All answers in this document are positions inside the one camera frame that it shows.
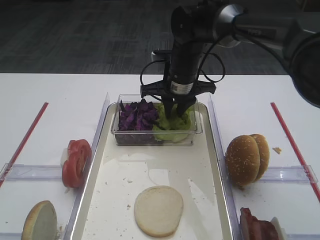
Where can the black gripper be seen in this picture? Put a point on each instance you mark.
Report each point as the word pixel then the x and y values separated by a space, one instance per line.
pixel 180 82

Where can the green lettuce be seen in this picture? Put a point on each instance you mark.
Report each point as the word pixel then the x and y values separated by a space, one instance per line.
pixel 174 123

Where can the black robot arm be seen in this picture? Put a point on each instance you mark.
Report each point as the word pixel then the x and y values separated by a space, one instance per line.
pixel 293 39

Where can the bread crumb piece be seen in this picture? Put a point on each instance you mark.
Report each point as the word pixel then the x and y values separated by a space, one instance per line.
pixel 277 150

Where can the tomato slices stack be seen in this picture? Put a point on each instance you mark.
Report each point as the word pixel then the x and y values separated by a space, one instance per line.
pixel 78 152

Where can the sliced meat stack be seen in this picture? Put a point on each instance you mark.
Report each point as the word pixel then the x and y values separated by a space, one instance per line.
pixel 255 229

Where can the purple cabbage leaves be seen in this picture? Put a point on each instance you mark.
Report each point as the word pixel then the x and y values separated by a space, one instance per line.
pixel 137 116

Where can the clear plastic salad container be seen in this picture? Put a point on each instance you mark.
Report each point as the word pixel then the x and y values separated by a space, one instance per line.
pixel 146 138

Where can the sesame bun top front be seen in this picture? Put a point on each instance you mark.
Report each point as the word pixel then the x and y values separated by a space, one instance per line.
pixel 243 160

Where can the sesame bun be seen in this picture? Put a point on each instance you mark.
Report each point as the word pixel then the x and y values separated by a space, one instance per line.
pixel 243 160
pixel 264 154

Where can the metal baking tray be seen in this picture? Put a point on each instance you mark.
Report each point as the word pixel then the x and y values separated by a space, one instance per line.
pixel 119 173

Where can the sesame bun top rear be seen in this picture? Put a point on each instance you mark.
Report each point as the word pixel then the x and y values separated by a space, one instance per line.
pixel 264 154

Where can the bun bottom on tray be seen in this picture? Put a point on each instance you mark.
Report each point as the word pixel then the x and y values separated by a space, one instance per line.
pixel 158 210

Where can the right upper clear pusher track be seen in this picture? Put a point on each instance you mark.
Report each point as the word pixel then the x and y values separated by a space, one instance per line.
pixel 289 174

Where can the clear pusher track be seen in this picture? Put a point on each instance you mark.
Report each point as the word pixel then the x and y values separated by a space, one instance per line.
pixel 289 174
pixel 21 172

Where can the left upper clear pusher track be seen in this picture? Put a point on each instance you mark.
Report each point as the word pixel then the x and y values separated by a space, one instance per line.
pixel 21 172

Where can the upright bun half left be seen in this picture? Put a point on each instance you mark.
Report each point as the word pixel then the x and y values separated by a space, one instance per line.
pixel 41 222

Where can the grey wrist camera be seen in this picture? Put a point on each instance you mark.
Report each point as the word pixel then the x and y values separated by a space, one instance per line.
pixel 159 55

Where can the left clear divider wall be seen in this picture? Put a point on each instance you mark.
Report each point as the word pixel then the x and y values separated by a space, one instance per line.
pixel 79 193

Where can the clear divider wall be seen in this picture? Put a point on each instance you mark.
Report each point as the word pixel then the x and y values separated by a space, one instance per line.
pixel 79 193
pixel 227 190

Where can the left red strip rail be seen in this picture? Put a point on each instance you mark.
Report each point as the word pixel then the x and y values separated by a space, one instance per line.
pixel 20 147

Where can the red strip rail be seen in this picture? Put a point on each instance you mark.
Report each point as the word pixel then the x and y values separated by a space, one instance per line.
pixel 20 147
pixel 297 151

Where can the right clear divider wall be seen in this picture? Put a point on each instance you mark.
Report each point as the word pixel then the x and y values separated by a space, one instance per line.
pixel 227 190

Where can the right red strip rail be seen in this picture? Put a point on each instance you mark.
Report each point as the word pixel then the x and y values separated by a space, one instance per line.
pixel 297 151

